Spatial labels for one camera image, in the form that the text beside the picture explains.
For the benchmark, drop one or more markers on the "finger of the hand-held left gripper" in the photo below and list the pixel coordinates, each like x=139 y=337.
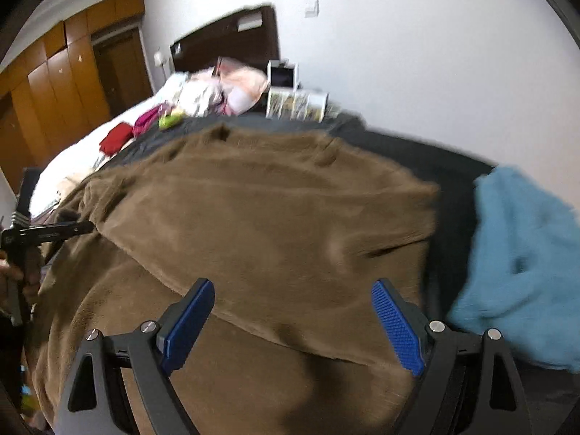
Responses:
x=68 y=229

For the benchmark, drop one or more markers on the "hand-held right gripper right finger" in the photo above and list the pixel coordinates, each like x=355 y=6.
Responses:
x=398 y=330

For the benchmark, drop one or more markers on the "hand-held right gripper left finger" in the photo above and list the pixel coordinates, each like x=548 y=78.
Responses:
x=188 y=326

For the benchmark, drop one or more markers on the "brown fleece garment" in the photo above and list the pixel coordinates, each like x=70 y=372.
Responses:
x=272 y=217

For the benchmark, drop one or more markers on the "light blue fleece garment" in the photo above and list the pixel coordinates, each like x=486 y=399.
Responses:
x=521 y=253

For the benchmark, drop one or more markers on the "pile of white clothes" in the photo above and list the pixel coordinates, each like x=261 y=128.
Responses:
x=195 y=93

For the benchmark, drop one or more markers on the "person's left hand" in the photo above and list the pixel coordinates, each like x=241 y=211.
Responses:
x=31 y=281

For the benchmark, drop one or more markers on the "bed with white blanket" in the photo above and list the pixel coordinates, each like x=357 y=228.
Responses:
x=72 y=163

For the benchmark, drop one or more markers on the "red folded cloth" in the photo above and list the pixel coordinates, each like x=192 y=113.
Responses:
x=115 y=138

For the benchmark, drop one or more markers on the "magenta cloth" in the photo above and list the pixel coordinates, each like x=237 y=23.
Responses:
x=147 y=122

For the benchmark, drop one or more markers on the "orange wooden wardrobe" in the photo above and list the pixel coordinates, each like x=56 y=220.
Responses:
x=54 y=90

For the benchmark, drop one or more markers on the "black cloth cover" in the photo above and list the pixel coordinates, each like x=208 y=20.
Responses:
x=453 y=181

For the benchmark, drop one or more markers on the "brown wooden door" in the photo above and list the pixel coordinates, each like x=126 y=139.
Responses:
x=122 y=68

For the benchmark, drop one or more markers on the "white bedside lamp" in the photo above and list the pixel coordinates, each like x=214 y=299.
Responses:
x=159 y=58

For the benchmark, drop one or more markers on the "pink striped pillow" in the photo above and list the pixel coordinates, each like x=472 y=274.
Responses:
x=244 y=86

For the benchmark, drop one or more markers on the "dark wooden headboard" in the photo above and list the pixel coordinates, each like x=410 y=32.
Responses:
x=226 y=40

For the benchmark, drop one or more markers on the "green toy camera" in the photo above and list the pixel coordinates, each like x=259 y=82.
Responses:
x=170 y=121

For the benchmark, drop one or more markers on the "photo collage frame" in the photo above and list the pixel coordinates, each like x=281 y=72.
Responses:
x=294 y=105

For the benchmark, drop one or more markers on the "white wall switch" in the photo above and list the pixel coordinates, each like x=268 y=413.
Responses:
x=311 y=7

